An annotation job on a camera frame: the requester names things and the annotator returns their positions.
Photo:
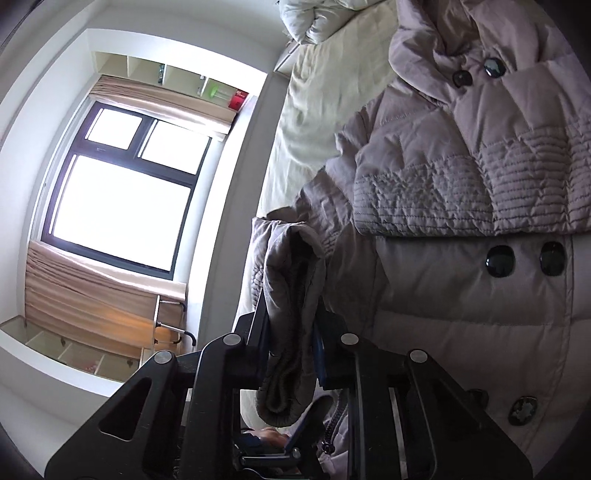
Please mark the person's left hand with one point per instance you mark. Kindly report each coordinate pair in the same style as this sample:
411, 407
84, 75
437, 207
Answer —
272, 437

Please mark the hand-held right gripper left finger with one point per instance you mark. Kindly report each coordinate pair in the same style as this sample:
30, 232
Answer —
259, 339

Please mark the pinkish grey down jacket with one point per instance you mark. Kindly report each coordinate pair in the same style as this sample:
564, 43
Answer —
438, 286

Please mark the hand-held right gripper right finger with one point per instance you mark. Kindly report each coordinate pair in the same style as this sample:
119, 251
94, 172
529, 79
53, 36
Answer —
321, 364

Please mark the black framed window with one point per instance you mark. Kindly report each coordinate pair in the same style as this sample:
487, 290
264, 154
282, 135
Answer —
124, 212

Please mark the red box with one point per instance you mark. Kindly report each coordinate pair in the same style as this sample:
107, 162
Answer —
238, 100

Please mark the white wall shelf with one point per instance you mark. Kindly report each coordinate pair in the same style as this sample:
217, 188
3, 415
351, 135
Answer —
180, 74
74, 353

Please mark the white duvet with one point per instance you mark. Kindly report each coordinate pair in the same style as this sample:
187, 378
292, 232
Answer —
314, 21

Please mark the beige curtain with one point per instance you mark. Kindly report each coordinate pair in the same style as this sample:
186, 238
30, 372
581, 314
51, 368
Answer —
92, 300
157, 108

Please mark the bed with beige sheet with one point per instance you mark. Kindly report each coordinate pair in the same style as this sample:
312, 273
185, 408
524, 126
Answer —
314, 115

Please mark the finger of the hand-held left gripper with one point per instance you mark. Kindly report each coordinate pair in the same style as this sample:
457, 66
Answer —
310, 427

